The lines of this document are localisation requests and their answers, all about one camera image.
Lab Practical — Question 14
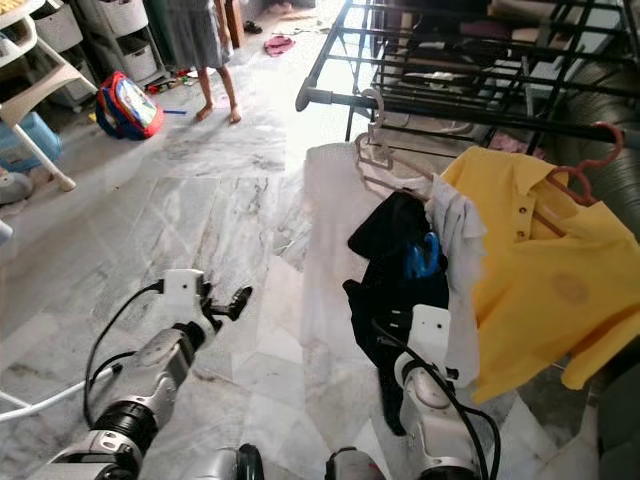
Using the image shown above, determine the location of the dark navy garment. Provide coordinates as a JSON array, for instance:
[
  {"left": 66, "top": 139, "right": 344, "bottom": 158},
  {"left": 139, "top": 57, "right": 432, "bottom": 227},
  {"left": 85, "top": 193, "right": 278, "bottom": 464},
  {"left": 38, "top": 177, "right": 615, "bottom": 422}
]
[{"left": 342, "top": 190, "right": 451, "bottom": 436}]

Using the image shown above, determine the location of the blue plastic hanger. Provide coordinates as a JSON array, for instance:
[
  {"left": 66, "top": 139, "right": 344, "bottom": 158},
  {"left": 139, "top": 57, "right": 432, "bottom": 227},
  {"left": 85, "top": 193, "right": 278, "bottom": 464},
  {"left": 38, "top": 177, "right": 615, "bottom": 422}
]
[{"left": 403, "top": 233, "right": 441, "bottom": 281}]

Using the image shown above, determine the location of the pale pink hanger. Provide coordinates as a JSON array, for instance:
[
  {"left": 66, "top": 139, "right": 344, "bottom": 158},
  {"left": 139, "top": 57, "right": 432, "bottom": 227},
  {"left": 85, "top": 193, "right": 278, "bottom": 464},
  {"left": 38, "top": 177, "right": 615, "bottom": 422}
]
[{"left": 353, "top": 87, "right": 436, "bottom": 201}]

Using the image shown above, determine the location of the reddish brown hanger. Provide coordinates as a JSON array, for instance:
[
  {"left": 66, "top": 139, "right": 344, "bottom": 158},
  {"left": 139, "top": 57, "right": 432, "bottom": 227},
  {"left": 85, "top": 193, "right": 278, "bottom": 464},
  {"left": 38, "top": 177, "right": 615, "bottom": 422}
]
[{"left": 545, "top": 122, "right": 626, "bottom": 236}]

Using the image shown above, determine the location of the white shirt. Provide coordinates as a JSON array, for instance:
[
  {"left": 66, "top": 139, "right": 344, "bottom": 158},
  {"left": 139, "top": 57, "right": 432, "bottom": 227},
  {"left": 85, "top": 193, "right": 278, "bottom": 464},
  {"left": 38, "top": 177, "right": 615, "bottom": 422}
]
[{"left": 300, "top": 140, "right": 489, "bottom": 386}]

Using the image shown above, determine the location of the red and blue school bag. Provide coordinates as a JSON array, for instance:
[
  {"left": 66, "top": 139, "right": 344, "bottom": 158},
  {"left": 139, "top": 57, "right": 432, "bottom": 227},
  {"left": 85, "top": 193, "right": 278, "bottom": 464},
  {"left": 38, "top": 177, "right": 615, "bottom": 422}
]
[{"left": 97, "top": 70, "right": 164, "bottom": 141}]

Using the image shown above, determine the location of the grey white soft object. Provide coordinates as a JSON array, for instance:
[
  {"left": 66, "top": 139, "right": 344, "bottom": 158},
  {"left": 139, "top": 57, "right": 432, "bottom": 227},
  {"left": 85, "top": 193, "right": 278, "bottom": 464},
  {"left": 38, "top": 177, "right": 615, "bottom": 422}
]
[{"left": 0, "top": 170, "right": 36, "bottom": 206}]

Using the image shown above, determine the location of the light blue box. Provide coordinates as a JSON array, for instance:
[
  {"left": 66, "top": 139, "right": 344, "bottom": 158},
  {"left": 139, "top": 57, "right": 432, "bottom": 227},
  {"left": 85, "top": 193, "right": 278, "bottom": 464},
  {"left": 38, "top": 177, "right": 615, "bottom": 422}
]
[{"left": 0, "top": 110, "right": 63, "bottom": 173}]

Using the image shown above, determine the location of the barefoot person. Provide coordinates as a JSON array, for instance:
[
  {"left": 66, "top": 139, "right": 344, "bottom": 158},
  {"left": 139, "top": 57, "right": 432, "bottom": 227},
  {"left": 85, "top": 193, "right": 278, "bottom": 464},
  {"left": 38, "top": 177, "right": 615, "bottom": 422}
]
[{"left": 163, "top": 0, "right": 243, "bottom": 126}]

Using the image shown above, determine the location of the grey drawer storage cart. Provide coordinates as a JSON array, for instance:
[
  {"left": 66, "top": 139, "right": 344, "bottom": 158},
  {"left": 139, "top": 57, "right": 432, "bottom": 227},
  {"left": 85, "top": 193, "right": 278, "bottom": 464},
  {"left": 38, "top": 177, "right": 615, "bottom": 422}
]
[{"left": 35, "top": 0, "right": 161, "bottom": 101}]

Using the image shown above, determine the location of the white high chair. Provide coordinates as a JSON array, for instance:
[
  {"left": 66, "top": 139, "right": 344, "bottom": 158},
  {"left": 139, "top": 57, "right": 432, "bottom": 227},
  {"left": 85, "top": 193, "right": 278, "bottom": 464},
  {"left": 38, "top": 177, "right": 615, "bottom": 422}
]
[{"left": 0, "top": 0, "right": 101, "bottom": 193}]

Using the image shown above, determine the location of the yellow polo shirt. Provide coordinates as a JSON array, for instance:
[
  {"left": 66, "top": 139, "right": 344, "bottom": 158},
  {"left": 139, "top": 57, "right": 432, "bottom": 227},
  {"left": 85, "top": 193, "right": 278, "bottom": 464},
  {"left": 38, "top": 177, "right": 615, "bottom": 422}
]
[{"left": 440, "top": 145, "right": 640, "bottom": 404}]

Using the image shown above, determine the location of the small pink cloth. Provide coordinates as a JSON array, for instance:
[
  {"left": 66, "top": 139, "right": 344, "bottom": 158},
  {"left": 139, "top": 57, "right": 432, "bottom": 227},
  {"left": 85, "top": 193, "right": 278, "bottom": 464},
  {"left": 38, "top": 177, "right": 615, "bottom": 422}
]
[{"left": 490, "top": 130, "right": 533, "bottom": 156}]

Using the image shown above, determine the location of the black metal drying rack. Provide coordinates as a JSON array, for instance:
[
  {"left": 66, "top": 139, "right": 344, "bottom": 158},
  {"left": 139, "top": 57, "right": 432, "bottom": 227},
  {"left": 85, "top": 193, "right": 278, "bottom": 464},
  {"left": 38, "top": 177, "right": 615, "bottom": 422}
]
[{"left": 295, "top": 0, "right": 640, "bottom": 161}]

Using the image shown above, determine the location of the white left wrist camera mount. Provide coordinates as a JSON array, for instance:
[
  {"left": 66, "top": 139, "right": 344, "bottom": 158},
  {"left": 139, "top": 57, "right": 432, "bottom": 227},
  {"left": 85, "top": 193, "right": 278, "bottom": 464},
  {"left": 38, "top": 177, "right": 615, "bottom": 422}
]
[{"left": 163, "top": 268, "right": 209, "bottom": 326}]

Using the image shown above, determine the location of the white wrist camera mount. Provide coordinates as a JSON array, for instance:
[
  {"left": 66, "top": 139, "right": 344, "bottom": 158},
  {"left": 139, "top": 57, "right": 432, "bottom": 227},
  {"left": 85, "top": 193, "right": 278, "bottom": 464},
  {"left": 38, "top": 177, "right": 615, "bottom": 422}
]
[
  {"left": 163, "top": 268, "right": 209, "bottom": 326},
  {"left": 407, "top": 305, "right": 451, "bottom": 376}
]

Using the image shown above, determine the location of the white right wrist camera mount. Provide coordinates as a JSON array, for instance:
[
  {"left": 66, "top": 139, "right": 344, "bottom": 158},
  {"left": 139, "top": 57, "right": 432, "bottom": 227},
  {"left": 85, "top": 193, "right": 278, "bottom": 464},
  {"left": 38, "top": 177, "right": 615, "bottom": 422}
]
[{"left": 407, "top": 305, "right": 451, "bottom": 376}]

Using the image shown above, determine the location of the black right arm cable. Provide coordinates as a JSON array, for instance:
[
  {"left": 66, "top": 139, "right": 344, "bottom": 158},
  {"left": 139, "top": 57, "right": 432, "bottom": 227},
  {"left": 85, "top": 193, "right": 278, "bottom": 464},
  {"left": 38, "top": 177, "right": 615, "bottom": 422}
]
[{"left": 370, "top": 320, "right": 503, "bottom": 480}]

